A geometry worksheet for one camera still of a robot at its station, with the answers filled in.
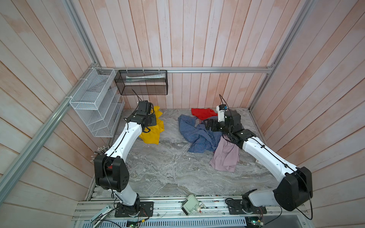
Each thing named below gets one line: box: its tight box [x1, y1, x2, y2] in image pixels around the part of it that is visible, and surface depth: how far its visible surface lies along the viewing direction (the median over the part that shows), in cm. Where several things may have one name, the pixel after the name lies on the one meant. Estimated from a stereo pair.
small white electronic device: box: [180, 194, 207, 216], surface depth 73 cm
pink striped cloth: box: [209, 134, 240, 172], surface depth 90 cm
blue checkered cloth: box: [178, 114, 223, 153], surface depth 95 cm
